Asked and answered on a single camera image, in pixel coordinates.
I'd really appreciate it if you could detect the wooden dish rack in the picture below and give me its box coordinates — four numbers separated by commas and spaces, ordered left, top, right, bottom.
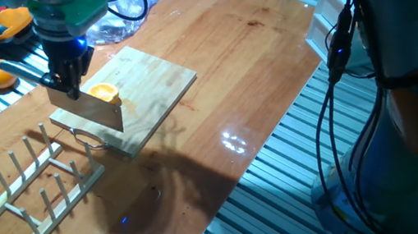
0, 116, 112, 234

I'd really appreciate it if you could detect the large brown wooden board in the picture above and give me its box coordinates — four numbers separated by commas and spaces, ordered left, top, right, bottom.
0, 0, 331, 234

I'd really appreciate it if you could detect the black cable connector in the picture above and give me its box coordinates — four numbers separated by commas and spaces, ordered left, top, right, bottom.
324, 5, 355, 86

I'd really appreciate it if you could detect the steel cleaver knife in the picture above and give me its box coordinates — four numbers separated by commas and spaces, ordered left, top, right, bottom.
0, 58, 132, 133

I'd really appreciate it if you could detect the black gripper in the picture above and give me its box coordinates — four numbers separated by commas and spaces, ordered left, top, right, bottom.
32, 30, 97, 102

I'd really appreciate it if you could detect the wooden cutting board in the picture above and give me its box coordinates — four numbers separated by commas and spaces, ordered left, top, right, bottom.
44, 35, 201, 167

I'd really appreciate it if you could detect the clear plastic bag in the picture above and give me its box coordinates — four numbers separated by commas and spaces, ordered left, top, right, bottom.
78, 0, 159, 55

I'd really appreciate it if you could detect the white foam box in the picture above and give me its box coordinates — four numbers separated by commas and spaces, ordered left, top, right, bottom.
301, 0, 381, 78

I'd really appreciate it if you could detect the cut orange piece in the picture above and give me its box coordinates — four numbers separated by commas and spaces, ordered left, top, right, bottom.
85, 79, 122, 107

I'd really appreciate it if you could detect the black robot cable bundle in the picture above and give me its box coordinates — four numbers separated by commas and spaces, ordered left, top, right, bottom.
297, 0, 418, 234

